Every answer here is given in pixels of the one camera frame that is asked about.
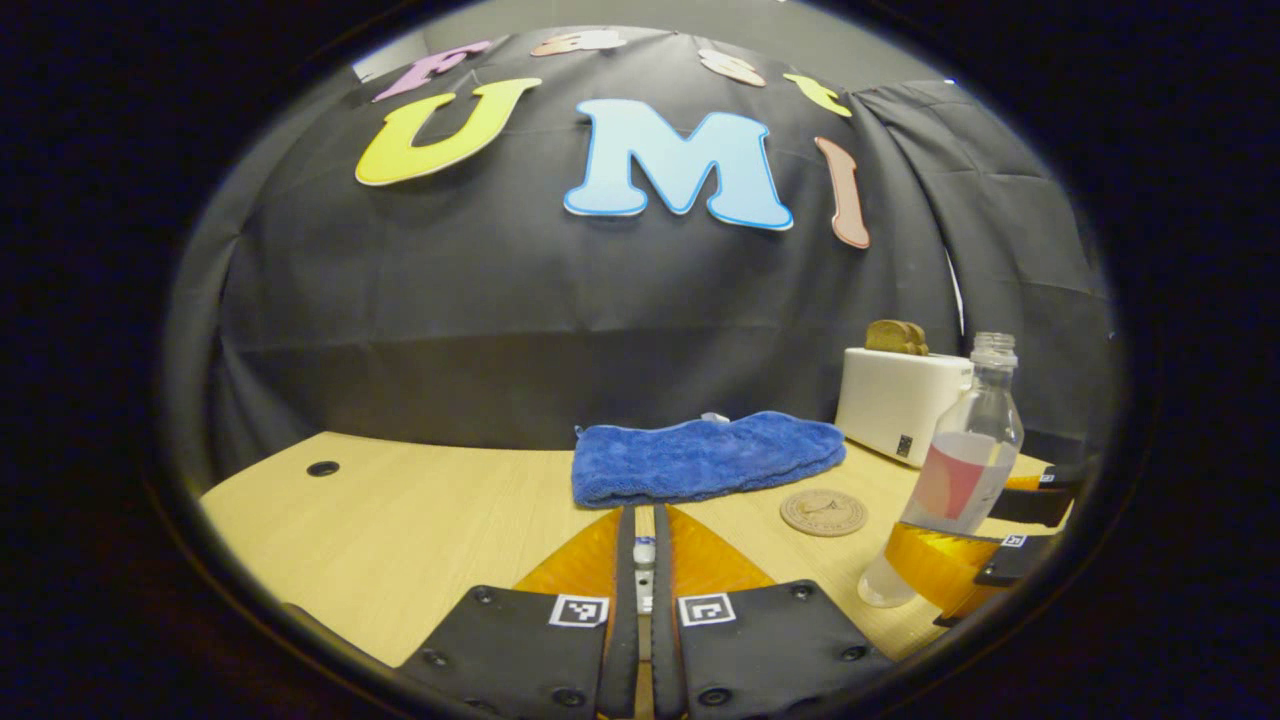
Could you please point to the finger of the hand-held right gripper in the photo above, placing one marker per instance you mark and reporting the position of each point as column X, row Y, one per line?
column 1010, row 560
column 1035, row 505

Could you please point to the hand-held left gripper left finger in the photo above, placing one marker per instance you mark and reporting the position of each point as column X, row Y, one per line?
column 625, row 640

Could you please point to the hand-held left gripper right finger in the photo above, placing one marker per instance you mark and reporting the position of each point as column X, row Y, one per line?
column 662, row 650

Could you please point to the clear plastic water bottle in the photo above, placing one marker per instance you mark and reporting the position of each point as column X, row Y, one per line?
column 960, row 470

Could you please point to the round cork coaster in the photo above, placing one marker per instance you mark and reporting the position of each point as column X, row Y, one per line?
column 824, row 513

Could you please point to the white toaster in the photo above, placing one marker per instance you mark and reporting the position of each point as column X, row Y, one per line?
column 895, row 400

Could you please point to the blue folded towel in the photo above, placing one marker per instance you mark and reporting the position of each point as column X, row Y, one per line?
column 700, row 460

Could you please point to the brown bread slice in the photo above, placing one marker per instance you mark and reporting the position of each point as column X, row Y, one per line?
column 920, row 342
column 885, row 337

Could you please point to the black backdrop cloth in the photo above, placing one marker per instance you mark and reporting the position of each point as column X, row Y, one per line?
column 500, row 300

